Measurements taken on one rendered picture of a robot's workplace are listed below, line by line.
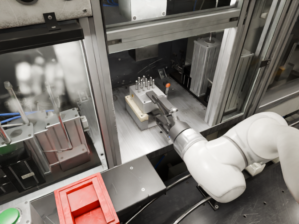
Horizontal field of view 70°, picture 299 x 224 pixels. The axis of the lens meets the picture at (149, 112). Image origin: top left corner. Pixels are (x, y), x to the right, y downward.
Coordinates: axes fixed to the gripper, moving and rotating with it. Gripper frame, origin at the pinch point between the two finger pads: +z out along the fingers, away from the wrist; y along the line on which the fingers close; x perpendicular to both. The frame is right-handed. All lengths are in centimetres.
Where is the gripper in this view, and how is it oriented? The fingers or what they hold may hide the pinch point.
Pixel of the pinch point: (153, 102)
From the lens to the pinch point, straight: 78.9
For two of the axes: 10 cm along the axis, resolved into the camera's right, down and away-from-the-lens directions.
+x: -8.9, 3.0, -3.5
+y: 0.0, -7.7, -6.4
